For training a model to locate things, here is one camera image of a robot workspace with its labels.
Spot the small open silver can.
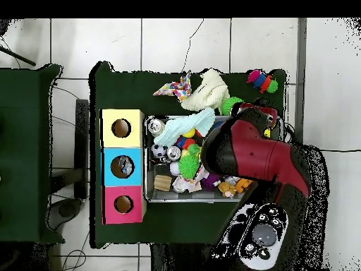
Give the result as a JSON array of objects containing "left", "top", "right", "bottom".
[{"left": 166, "top": 146, "right": 182, "bottom": 162}]

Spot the colourful patterned cloth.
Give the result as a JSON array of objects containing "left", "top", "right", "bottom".
[{"left": 152, "top": 70, "right": 193, "bottom": 104}]

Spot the dark green table cloth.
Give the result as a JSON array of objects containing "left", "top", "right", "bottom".
[
  {"left": 90, "top": 61, "right": 288, "bottom": 249},
  {"left": 0, "top": 61, "right": 64, "bottom": 245}
]

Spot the black panel stand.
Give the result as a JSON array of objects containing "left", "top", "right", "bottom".
[{"left": 75, "top": 98, "right": 90, "bottom": 200}]

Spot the grey stand base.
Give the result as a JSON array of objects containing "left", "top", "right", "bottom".
[{"left": 47, "top": 197, "right": 85, "bottom": 231}]

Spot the green spiky rubber ball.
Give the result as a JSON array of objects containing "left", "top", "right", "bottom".
[
  {"left": 221, "top": 97, "right": 245, "bottom": 116},
  {"left": 177, "top": 153, "right": 202, "bottom": 179}
]

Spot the cream knitted cloth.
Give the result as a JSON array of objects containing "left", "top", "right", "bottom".
[{"left": 180, "top": 68, "right": 231, "bottom": 113}]

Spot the multicoloured spiky caterpillar toy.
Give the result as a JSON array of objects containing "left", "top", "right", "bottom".
[
  {"left": 174, "top": 135, "right": 203, "bottom": 159},
  {"left": 246, "top": 69, "right": 280, "bottom": 95}
]

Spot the mint green knitted cloth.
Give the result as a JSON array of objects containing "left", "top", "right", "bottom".
[{"left": 153, "top": 107, "right": 217, "bottom": 147}]

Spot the shallow clear mesh bin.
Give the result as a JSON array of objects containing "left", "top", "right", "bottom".
[{"left": 143, "top": 115, "right": 283, "bottom": 203}]

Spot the wooden box with three holes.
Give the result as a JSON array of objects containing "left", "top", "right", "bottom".
[{"left": 100, "top": 108, "right": 147, "bottom": 225}]

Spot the flat wooden block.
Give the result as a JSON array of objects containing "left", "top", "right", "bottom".
[{"left": 153, "top": 174, "right": 173, "bottom": 192}]

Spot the black and white soccer ball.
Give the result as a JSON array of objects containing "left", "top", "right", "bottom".
[{"left": 151, "top": 143, "right": 169, "bottom": 159}]

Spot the crushed silver drink can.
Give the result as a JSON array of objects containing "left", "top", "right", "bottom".
[{"left": 147, "top": 118, "right": 166, "bottom": 137}]

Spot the whitish foil wrapper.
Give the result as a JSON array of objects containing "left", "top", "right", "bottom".
[{"left": 171, "top": 163, "right": 211, "bottom": 194}]

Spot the tan plush animal toy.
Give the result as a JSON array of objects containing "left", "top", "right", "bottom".
[{"left": 217, "top": 180, "right": 238, "bottom": 198}]

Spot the black cable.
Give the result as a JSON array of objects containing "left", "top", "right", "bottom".
[{"left": 326, "top": 147, "right": 361, "bottom": 153}]

